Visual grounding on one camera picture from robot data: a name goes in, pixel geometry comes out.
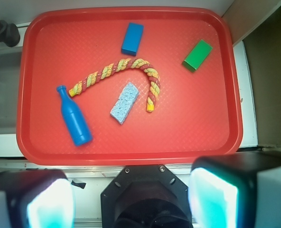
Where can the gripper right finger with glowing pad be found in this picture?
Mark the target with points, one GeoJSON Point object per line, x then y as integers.
{"type": "Point", "coordinates": [240, 190]}

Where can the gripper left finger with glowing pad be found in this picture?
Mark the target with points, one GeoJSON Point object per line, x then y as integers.
{"type": "Point", "coordinates": [36, 199]}

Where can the light blue sponge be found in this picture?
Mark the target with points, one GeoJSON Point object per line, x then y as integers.
{"type": "Point", "coordinates": [124, 103]}

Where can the blue plastic bottle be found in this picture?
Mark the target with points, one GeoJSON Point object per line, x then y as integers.
{"type": "Point", "coordinates": [74, 119]}

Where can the red plastic tray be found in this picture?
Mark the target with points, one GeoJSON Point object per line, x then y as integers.
{"type": "Point", "coordinates": [197, 113]}

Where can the grey metal bin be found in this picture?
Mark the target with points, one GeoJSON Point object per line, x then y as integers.
{"type": "Point", "coordinates": [9, 84]}

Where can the green rectangular block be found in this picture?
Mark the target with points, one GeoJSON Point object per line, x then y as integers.
{"type": "Point", "coordinates": [197, 56]}

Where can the black clamp knob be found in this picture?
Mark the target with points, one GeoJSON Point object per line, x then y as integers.
{"type": "Point", "coordinates": [9, 34]}

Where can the blue rectangular block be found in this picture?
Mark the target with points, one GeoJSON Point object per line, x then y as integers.
{"type": "Point", "coordinates": [132, 39]}

